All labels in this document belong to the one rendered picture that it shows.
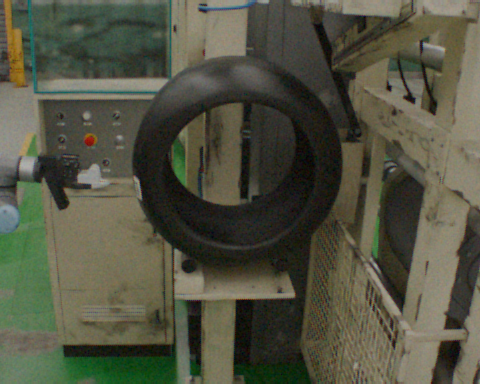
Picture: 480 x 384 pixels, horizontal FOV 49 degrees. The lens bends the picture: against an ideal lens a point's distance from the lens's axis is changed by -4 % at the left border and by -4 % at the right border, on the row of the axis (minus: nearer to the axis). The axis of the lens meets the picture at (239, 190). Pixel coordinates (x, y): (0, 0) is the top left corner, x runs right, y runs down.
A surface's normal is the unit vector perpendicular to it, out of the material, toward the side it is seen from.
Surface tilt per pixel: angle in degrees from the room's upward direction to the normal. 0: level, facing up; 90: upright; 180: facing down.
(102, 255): 90
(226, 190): 90
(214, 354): 90
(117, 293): 89
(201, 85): 47
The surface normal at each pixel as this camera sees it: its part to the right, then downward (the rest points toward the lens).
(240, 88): 0.09, 0.18
